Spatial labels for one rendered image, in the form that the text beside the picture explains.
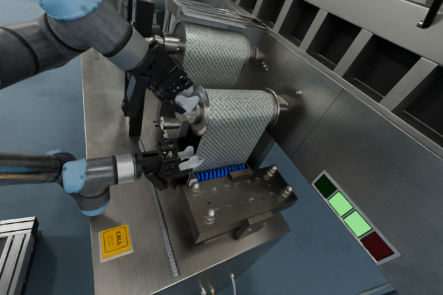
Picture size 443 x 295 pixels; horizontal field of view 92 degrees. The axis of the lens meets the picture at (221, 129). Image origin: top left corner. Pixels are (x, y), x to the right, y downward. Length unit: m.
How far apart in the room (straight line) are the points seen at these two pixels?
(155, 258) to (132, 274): 0.07
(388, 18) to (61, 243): 1.86
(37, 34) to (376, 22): 0.69
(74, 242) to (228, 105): 1.42
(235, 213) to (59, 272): 1.24
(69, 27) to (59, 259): 1.49
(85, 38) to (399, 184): 0.70
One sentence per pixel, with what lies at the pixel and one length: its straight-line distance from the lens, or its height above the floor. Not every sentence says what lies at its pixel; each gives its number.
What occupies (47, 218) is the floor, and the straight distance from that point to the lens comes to 1.88.
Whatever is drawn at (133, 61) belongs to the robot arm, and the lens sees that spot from 0.44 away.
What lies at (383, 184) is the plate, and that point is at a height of 1.32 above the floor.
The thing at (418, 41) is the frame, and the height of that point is 1.60.
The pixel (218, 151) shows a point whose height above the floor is 1.13.
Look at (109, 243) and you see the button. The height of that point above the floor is 0.92.
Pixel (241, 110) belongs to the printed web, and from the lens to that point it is 0.63.
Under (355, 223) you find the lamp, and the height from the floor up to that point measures 1.18.
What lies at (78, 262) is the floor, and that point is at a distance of 1.72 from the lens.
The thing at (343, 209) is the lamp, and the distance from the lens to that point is 0.73.
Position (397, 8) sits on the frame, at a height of 1.64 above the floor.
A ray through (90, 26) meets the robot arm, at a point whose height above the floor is 1.47.
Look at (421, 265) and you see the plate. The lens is 0.71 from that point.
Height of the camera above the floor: 1.61
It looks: 37 degrees down
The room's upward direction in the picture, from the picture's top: 23 degrees clockwise
